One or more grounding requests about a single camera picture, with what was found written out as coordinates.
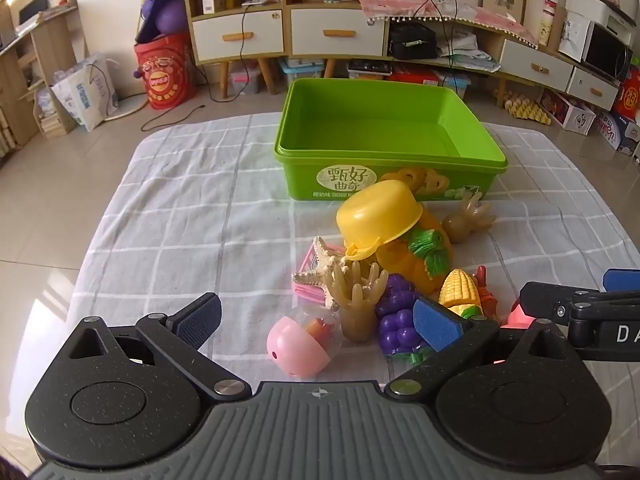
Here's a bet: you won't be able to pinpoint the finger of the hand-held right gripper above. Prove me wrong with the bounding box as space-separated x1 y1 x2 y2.
519 281 601 322
572 268 640 307

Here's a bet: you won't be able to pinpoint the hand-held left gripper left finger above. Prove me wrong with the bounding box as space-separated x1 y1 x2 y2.
65 292 253 404

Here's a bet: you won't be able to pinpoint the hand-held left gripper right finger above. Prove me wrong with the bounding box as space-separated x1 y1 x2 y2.
382 296 581 396

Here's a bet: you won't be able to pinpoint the pink toy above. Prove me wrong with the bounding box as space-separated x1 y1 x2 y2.
500 300 532 331

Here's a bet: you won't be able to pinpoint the purple toy grapes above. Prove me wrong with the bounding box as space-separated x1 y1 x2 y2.
375 274 433 365

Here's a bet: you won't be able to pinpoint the yellow toy corn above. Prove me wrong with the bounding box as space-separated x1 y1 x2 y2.
439 269 485 318

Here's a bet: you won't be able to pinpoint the red gnome figure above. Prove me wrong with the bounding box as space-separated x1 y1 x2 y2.
475 265 502 326

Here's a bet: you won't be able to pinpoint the brown coral toy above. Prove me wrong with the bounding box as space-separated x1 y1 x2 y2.
324 260 390 343
442 191 497 245

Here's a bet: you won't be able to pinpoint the pink egg capsule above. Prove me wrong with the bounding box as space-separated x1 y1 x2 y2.
266 308 343 378

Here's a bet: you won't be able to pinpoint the beige starfish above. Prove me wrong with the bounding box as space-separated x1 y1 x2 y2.
291 236 351 311

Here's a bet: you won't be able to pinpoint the green plastic box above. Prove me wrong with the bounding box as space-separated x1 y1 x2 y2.
274 78 508 202

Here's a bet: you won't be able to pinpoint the orange toy pumpkin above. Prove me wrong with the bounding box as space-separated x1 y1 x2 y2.
375 207 453 295

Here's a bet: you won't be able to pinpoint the pink toy box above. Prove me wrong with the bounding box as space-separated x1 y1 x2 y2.
292 249 331 304

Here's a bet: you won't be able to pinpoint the grey checkered cloth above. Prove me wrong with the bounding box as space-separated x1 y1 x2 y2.
65 111 640 403

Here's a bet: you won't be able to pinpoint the yellow toy bowl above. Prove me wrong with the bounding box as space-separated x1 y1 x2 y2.
336 181 425 261

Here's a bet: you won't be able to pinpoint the white printed cardboard box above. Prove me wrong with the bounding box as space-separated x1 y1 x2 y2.
537 87 596 136

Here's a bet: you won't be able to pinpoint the red cardboard box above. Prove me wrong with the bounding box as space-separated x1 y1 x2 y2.
612 65 640 122

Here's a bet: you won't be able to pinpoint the yellow egg trays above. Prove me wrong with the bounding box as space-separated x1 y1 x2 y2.
504 91 551 126

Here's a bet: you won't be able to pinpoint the white drawer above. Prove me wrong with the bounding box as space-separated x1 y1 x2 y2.
291 8 386 57
501 40 573 92
567 67 620 111
191 10 285 61

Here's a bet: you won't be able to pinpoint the black microwave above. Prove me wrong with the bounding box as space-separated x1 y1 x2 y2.
582 20 633 83

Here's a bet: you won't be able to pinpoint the red printed bag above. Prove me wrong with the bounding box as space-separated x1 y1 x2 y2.
134 32 197 111

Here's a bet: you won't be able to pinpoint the red flat box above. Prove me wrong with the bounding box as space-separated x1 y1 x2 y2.
390 65 453 88

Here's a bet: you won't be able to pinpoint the white paper bag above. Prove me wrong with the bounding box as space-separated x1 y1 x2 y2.
50 52 119 132

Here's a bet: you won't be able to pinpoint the clear storage container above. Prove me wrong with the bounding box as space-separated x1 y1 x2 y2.
279 58 326 93

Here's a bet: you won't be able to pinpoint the white printer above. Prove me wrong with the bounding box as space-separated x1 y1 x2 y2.
565 0 637 33

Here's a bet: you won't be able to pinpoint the black bag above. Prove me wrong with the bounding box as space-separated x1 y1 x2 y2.
389 22 438 60

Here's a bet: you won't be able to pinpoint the purple plush toy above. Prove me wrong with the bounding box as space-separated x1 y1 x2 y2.
135 0 187 43

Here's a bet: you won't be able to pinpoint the wooden desk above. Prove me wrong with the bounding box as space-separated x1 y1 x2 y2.
0 0 83 156

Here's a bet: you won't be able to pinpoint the pink tasselled cloth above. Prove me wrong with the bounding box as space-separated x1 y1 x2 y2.
352 0 538 49

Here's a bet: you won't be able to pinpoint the wooden shelf cabinet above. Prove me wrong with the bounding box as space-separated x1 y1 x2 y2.
180 0 391 102

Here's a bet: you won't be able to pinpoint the black floor cable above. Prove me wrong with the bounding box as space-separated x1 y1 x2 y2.
141 105 207 132

